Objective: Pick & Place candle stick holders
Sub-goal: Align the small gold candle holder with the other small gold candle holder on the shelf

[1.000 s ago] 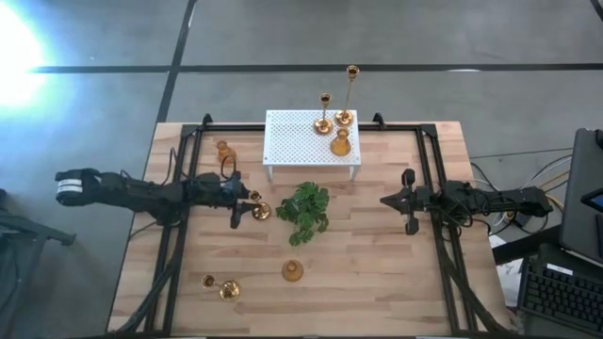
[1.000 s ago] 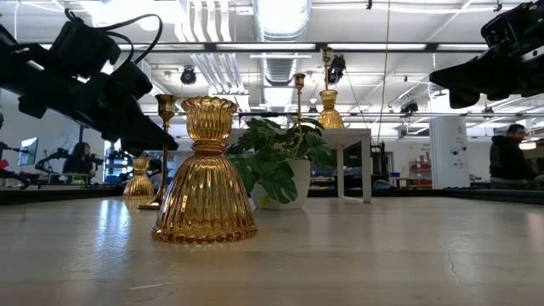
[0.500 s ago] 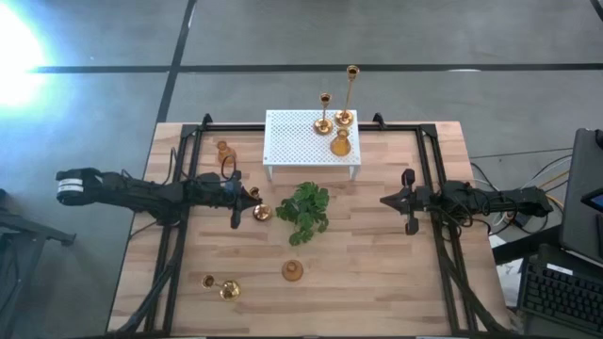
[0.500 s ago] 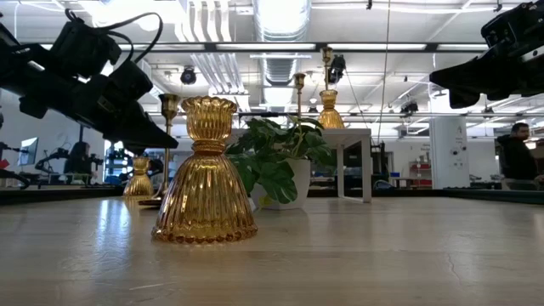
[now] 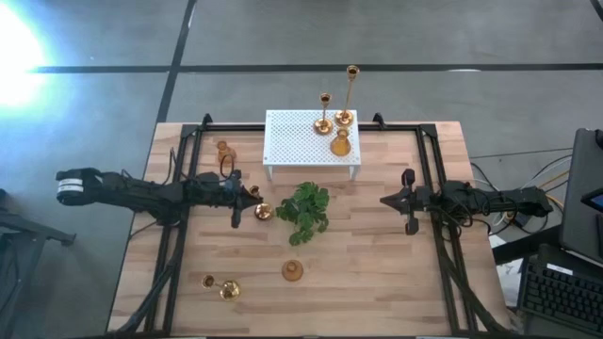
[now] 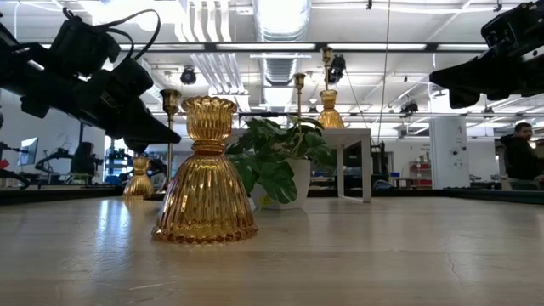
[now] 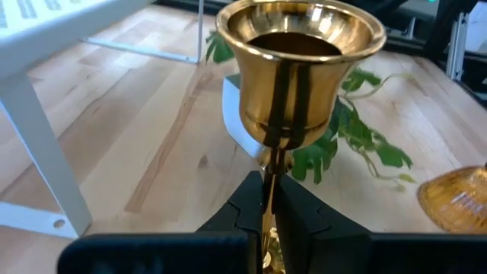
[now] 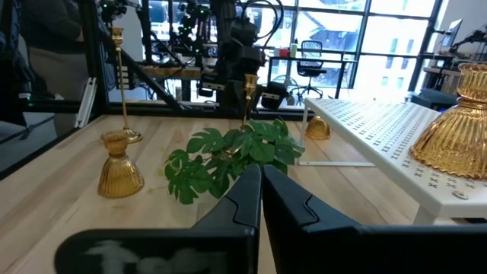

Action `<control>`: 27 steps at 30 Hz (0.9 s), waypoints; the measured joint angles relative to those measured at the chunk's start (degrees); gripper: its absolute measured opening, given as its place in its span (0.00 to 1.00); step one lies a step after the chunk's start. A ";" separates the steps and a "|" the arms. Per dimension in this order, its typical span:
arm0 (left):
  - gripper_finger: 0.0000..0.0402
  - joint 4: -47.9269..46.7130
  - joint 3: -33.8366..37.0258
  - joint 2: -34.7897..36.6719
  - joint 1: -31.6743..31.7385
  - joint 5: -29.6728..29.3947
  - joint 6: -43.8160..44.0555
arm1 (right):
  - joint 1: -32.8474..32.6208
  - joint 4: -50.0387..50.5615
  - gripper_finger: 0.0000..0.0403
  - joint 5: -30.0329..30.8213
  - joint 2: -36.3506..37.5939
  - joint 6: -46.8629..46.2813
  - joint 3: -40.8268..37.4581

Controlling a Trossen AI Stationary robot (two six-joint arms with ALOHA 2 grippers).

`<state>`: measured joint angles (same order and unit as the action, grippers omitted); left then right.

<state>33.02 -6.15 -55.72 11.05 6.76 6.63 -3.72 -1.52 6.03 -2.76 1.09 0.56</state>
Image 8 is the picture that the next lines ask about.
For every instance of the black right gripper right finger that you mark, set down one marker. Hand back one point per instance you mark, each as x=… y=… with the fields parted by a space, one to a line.
x=323 y=247

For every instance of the white aluminium profile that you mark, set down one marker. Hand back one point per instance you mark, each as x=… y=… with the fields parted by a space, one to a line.
x=86 y=99

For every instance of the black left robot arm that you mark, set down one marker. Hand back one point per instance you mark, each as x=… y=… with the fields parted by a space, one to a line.
x=232 y=23

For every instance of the dark blue seat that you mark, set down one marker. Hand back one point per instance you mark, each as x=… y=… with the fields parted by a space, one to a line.
x=433 y=98

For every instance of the pale green bottle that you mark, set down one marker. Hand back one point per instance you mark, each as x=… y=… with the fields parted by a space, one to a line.
x=293 y=49

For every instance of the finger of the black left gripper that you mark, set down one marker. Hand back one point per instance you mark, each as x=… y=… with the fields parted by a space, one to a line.
x=274 y=95
x=209 y=85

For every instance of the black office chair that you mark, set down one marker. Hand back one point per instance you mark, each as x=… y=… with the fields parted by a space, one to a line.
x=311 y=64

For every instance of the short brass candlestick holder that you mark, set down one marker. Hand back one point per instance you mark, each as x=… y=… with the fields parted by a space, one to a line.
x=250 y=85

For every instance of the green artificial potted plant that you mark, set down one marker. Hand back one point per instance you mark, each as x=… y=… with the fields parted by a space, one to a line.
x=247 y=148

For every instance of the computer monitor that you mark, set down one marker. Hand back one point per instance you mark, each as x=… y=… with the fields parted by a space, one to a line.
x=454 y=32

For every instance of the background black robot arm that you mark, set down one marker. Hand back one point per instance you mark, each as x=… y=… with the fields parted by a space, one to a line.
x=190 y=26
x=472 y=38

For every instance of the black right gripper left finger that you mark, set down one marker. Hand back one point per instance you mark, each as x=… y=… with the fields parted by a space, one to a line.
x=228 y=243

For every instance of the amber ribbed glass candle holder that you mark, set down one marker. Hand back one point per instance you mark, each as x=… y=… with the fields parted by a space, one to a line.
x=317 y=129
x=452 y=144
x=119 y=175

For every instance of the tall brass candlestick holder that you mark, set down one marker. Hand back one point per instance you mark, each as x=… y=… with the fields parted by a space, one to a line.
x=132 y=136

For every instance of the person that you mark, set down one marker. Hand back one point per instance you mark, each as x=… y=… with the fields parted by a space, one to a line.
x=57 y=38

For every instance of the red cup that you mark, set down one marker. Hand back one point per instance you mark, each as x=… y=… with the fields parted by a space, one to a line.
x=284 y=52

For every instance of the black desk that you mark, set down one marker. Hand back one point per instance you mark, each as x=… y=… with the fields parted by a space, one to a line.
x=312 y=59

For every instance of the white perforated metal shelf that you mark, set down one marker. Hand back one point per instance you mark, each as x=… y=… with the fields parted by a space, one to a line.
x=380 y=129

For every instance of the black aluminium rig frame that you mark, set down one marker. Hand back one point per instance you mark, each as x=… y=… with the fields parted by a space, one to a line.
x=93 y=57

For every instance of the background wooden table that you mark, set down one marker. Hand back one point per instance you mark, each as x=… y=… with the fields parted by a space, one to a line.
x=171 y=72

